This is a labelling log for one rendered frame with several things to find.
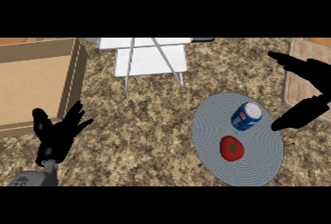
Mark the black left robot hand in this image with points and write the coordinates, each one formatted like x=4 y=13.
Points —
x=57 y=137

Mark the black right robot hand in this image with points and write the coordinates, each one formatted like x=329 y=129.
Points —
x=306 y=112

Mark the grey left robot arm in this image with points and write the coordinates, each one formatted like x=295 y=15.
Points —
x=39 y=176

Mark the blue soda can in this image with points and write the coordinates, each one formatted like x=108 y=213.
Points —
x=246 y=116

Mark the round grey placemat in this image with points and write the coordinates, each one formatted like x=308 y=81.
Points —
x=241 y=163

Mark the white tiered shelf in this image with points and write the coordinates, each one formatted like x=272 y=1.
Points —
x=148 y=58

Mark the pale wooden cutting board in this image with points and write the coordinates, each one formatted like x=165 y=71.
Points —
x=302 y=84

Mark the open wooden drawer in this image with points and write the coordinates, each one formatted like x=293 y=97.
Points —
x=35 y=84

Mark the red tomato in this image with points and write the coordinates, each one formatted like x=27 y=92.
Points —
x=233 y=148

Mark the dark appliance edge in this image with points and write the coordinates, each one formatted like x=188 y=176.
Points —
x=203 y=39

